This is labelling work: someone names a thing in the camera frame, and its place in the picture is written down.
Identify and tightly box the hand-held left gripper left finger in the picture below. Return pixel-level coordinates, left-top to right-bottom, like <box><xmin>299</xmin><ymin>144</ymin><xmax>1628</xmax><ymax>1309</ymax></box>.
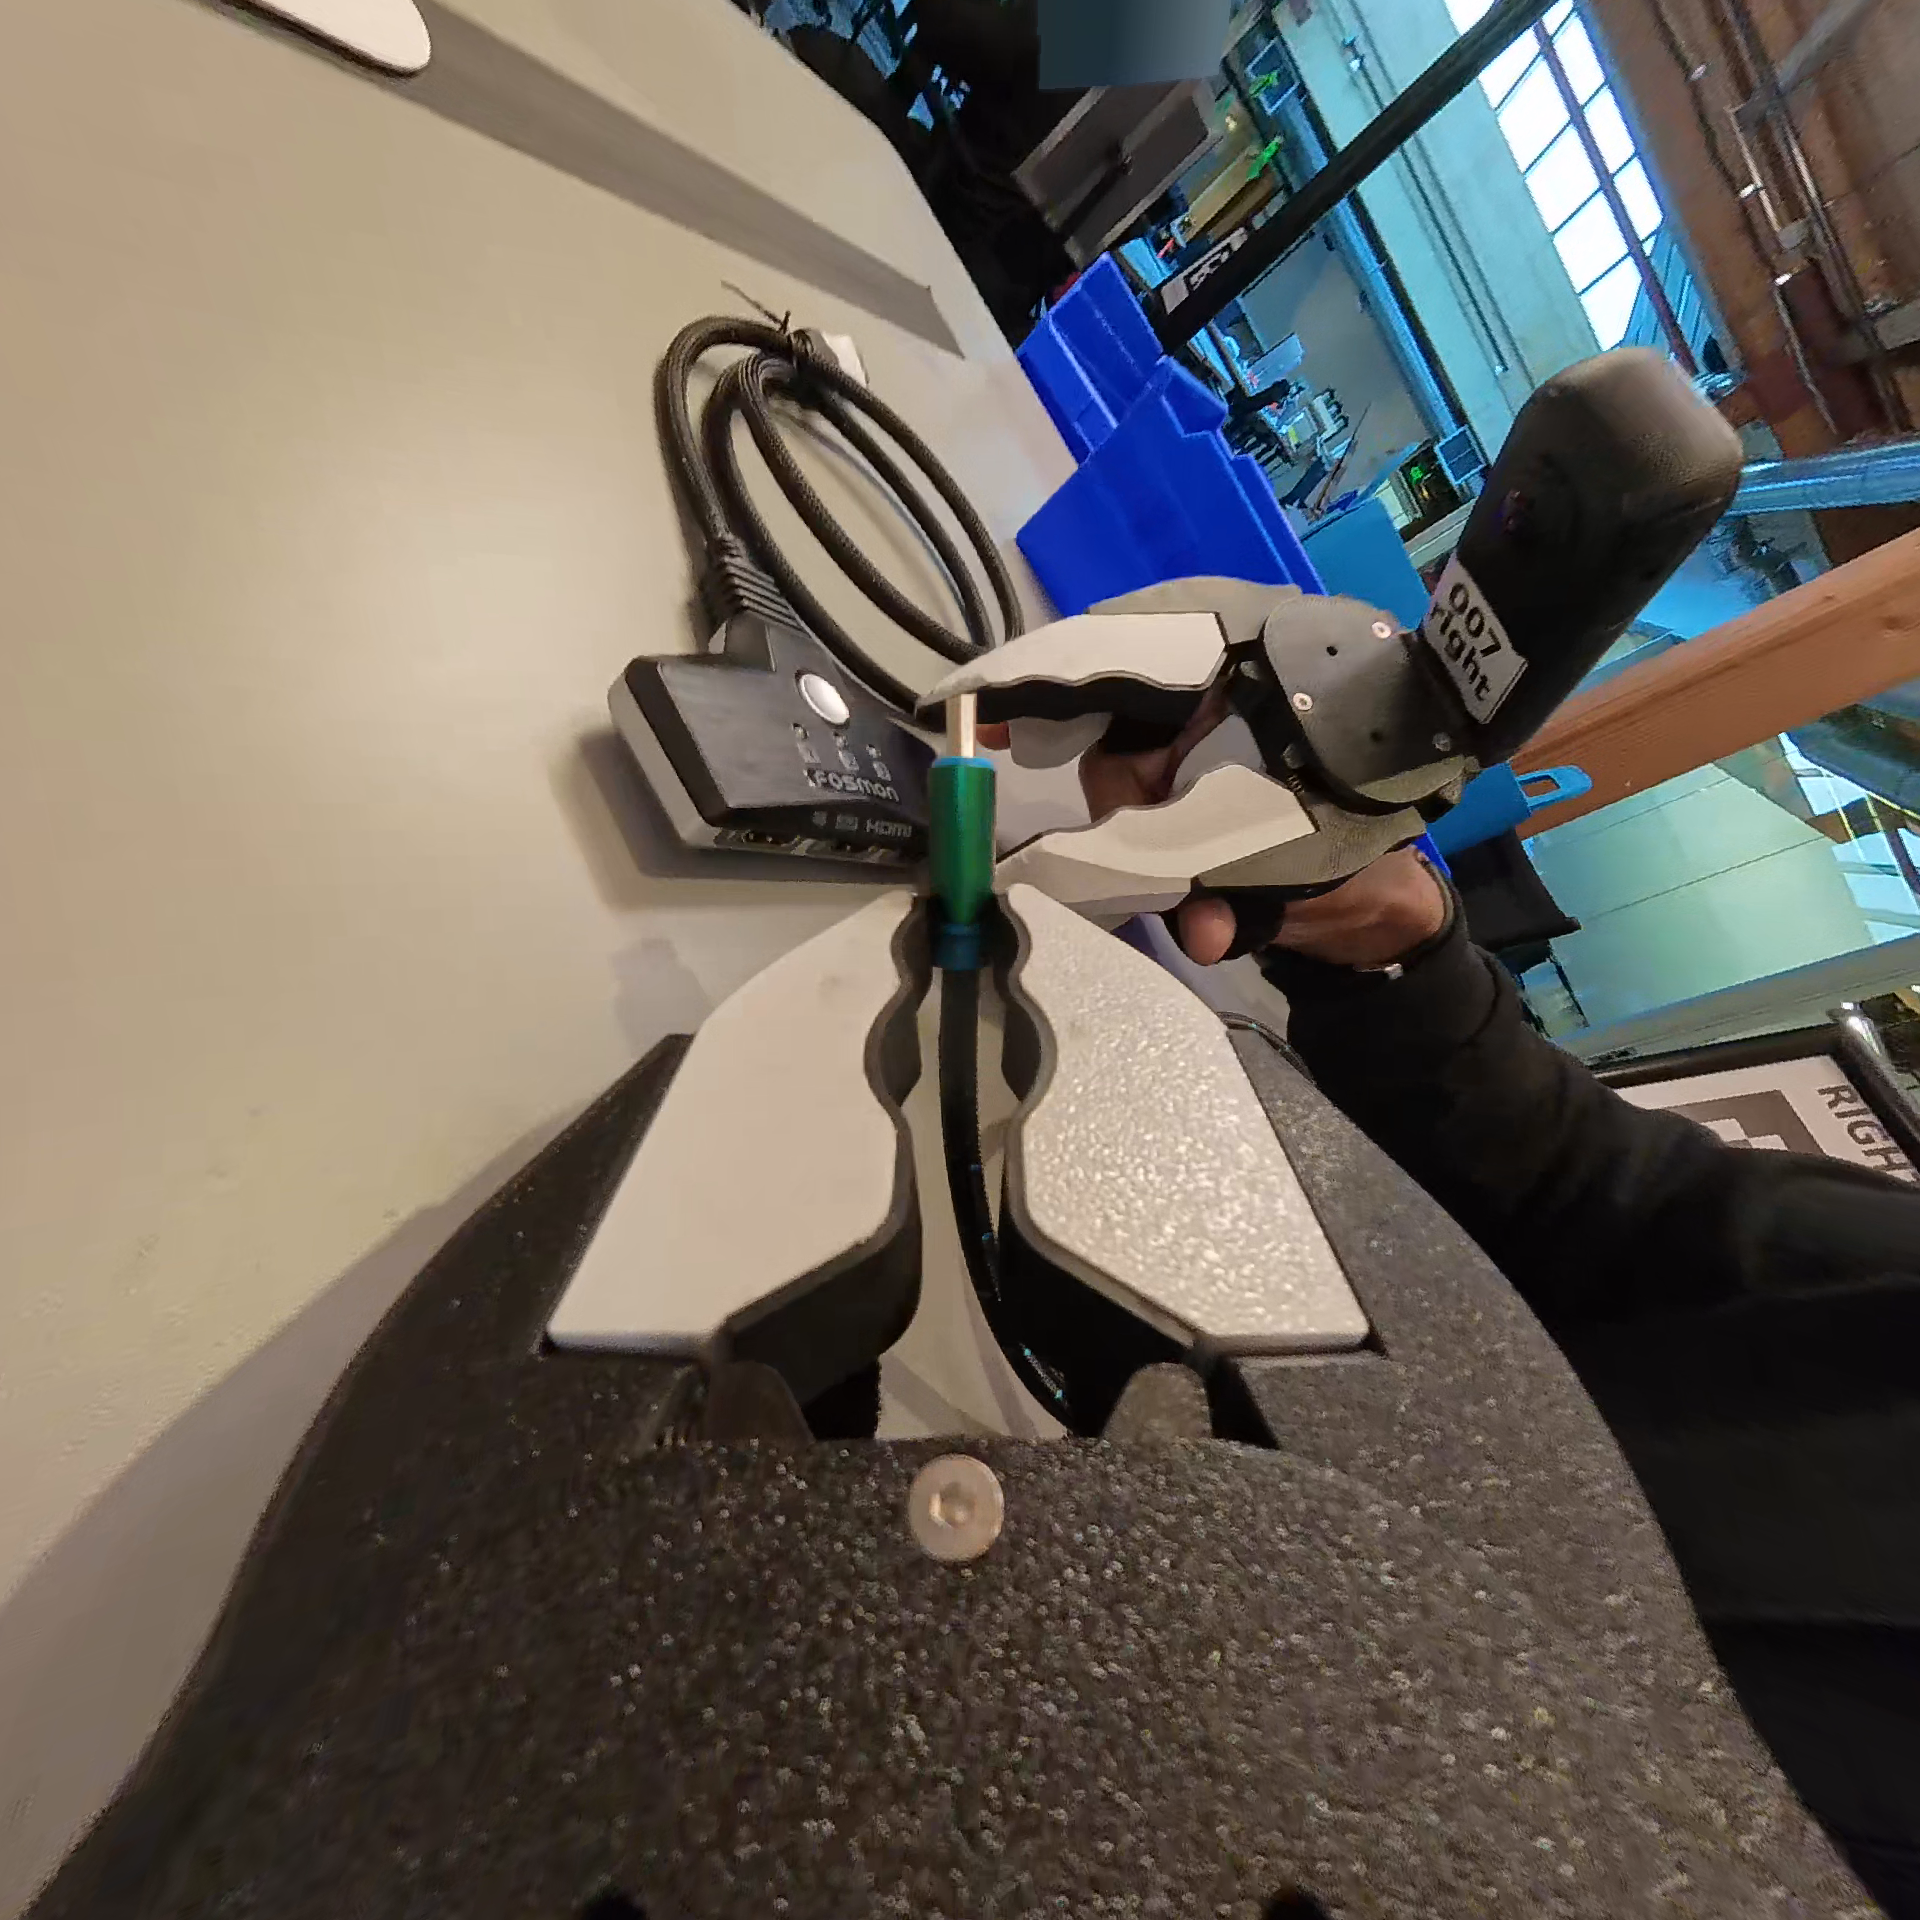
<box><xmin>546</xmin><ymin>892</ymin><xmax>925</xmax><ymax>1370</ymax></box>

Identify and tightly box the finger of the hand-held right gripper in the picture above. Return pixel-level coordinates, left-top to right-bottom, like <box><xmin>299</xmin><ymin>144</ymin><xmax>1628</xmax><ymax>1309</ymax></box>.
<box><xmin>910</xmin><ymin>575</ymin><xmax>1308</xmax><ymax>741</ymax></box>
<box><xmin>988</xmin><ymin>717</ymin><xmax>1324</xmax><ymax>920</ymax></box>

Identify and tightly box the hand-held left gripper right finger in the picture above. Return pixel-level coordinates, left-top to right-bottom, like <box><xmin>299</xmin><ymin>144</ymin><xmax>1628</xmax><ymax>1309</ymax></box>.
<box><xmin>997</xmin><ymin>880</ymin><xmax>1370</xmax><ymax>1360</ymax></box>

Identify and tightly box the blue-flecked black braided cable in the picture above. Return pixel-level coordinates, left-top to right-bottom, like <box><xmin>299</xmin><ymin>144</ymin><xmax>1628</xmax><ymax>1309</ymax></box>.
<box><xmin>921</xmin><ymin>686</ymin><xmax>1080</xmax><ymax>1440</ymax></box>

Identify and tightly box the black switch box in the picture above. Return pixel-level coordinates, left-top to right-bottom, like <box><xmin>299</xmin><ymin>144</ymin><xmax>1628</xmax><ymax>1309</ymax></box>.
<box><xmin>607</xmin><ymin>611</ymin><xmax>965</xmax><ymax>875</ymax></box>

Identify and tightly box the person's right forearm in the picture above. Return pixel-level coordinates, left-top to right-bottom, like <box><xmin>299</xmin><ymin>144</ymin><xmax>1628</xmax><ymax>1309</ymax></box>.
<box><xmin>1261</xmin><ymin>929</ymin><xmax>1920</xmax><ymax>1920</ymax></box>

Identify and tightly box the person's right hand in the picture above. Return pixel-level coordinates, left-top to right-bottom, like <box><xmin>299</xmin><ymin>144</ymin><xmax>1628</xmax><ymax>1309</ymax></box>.
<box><xmin>1080</xmin><ymin>704</ymin><xmax>1465</xmax><ymax>983</ymax></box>

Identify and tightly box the blue plastic bin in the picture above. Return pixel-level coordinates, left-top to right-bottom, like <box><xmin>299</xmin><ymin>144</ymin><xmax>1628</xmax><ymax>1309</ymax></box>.
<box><xmin>1014</xmin><ymin>358</ymin><xmax>1330</xmax><ymax>632</ymax></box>
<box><xmin>1014</xmin><ymin>251</ymin><xmax>1233</xmax><ymax>449</ymax></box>

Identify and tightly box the wooden beam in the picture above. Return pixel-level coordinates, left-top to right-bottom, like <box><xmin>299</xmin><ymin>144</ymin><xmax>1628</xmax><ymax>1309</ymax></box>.
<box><xmin>1516</xmin><ymin>528</ymin><xmax>1920</xmax><ymax>833</ymax></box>

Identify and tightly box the black pole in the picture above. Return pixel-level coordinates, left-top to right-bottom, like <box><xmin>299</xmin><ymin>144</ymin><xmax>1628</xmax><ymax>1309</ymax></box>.
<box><xmin>1156</xmin><ymin>0</ymin><xmax>1560</xmax><ymax>348</ymax></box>

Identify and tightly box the printed tag board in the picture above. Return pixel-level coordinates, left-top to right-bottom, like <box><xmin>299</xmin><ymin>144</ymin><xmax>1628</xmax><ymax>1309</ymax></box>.
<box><xmin>1591</xmin><ymin>1026</ymin><xmax>1920</xmax><ymax>1190</ymax></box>

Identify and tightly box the thick black braided cable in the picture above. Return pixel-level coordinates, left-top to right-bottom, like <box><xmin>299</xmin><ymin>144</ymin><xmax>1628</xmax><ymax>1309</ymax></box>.
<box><xmin>654</xmin><ymin>312</ymin><xmax>1027</xmax><ymax>707</ymax></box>

